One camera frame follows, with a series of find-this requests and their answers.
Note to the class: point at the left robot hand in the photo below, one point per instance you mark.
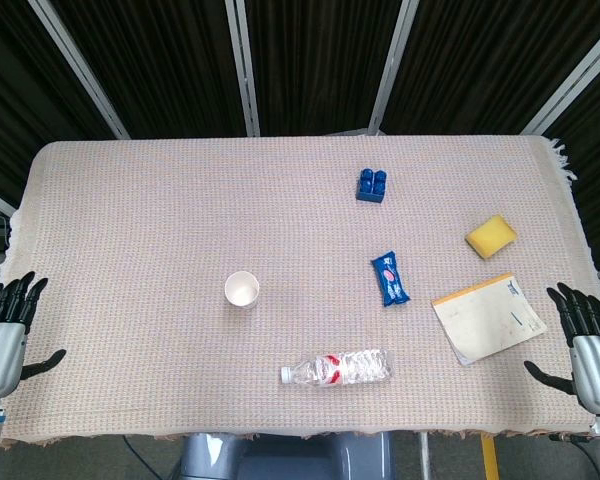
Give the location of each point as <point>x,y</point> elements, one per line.
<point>0,340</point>

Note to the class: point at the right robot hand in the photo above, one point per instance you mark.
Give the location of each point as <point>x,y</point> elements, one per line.
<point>594,360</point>

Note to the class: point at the white paper cup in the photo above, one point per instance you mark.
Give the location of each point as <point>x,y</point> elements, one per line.
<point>241,289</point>

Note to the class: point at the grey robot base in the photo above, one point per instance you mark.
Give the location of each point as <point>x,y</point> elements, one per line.
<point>285,457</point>

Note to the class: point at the worn notepad with yellow edge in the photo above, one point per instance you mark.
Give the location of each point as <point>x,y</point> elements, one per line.
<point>487,320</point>

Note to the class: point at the yellow floor tape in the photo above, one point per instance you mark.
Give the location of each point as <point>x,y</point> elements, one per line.
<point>489,457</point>

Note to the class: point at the yellow sponge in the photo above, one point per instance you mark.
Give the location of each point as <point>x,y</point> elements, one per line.
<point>490,236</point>

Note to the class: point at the blue snack packet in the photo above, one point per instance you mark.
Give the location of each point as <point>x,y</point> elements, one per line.
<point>390,279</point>

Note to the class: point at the beige woven tablecloth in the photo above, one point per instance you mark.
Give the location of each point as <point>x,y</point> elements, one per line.
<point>180,210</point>

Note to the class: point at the clear plastic water bottle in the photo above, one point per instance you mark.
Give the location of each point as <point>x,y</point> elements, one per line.
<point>340,367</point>

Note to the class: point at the blue toy building block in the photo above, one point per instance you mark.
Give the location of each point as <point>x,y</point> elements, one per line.
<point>371,185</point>

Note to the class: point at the black partition screen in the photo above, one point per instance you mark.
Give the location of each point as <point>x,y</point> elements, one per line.
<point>310,60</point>

